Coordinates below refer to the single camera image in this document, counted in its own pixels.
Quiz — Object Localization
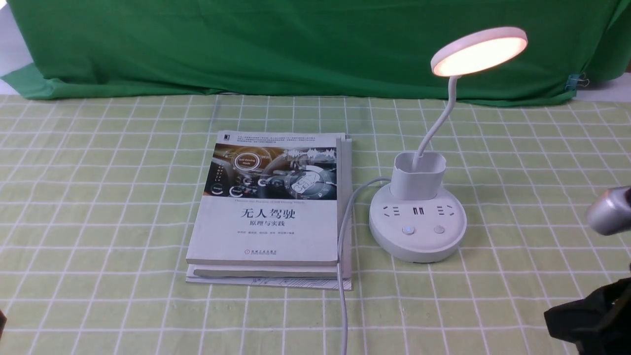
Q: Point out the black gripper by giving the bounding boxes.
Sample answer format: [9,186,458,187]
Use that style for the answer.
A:
[544,277,631,355]

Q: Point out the white desk lamp with base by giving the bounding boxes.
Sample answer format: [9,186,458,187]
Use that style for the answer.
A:
[369,27,528,264]

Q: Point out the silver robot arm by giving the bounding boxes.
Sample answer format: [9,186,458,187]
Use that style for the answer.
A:
[544,186,631,355]

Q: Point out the blue binder clip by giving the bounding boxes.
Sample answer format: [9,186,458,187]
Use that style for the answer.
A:
[564,73,590,91]

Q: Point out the bottom white book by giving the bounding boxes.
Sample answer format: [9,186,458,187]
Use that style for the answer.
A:
[186,276,339,290]

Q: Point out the middle white book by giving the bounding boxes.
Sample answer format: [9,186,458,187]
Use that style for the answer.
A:
[193,137,353,280]

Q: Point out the top white driverless car book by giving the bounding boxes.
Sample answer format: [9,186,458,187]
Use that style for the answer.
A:
[186,130,340,267]

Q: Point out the green checkered tablecloth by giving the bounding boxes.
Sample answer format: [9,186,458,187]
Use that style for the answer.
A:
[0,95,631,355]

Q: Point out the green backdrop cloth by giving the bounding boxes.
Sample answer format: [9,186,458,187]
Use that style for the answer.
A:
[1,0,630,107]

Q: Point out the white lamp power cable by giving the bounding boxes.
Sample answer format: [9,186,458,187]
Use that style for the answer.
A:
[337,177,391,355]

